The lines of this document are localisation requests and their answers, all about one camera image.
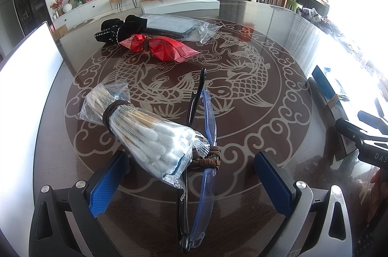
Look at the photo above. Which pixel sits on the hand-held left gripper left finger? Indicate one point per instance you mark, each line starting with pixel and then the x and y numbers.
pixel 106 184

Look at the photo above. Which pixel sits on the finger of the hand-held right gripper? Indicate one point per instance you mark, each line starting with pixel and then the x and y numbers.
pixel 372 117
pixel 348 128

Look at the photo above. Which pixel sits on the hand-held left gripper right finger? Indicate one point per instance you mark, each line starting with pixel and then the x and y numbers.
pixel 272 184

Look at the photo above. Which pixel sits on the blue and white medicine box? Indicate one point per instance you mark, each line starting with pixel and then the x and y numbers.
pixel 326 87

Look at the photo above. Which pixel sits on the bag of cotton swabs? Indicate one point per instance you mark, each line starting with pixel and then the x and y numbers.
pixel 151 135

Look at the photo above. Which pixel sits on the person's right hand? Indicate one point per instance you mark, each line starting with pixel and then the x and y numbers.
pixel 376 181

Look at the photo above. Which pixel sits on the pile of assorted clutter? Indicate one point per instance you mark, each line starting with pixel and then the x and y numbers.
pixel 327 26

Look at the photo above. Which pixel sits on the red snack packet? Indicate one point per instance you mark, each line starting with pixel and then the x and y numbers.
pixel 169 49

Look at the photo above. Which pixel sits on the black scrunchie with white stitching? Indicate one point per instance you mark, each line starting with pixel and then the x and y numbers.
pixel 109 31

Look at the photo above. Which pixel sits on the brown cardboard box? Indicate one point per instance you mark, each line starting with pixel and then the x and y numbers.
pixel 60 31

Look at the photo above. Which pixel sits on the clear plastic bag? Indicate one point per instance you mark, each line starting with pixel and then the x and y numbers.
pixel 169 23

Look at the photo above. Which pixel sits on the white television cabinet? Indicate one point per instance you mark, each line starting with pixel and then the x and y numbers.
pixel 91 10

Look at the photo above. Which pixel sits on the white vase with red flowers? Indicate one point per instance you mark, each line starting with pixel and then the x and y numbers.
pixel 66 7

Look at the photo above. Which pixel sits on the flat white carton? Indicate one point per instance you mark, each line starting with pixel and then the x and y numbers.
pixel 182 2

